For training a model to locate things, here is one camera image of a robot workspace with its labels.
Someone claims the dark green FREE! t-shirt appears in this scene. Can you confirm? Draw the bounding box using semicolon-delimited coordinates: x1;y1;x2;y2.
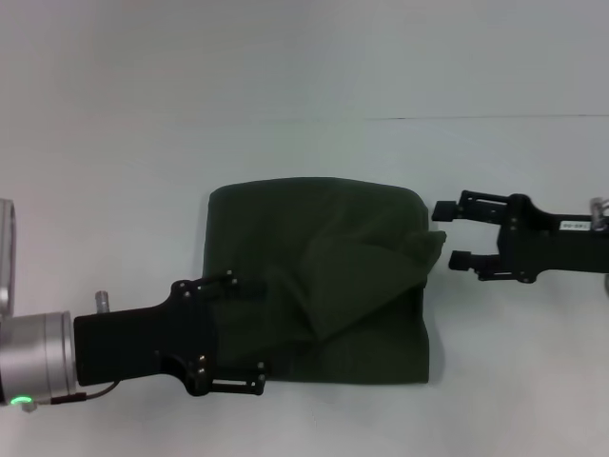
202;176;448;386

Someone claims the dark left wrist cable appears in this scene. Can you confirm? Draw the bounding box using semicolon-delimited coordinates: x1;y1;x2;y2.
49;378;125;405

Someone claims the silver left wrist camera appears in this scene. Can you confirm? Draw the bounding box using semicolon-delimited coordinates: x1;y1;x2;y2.
0;198;21;318

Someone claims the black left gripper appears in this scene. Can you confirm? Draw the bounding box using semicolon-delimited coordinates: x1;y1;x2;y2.
73;269;268;398

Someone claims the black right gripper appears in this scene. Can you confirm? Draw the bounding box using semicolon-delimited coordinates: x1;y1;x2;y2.
431;189;609;286

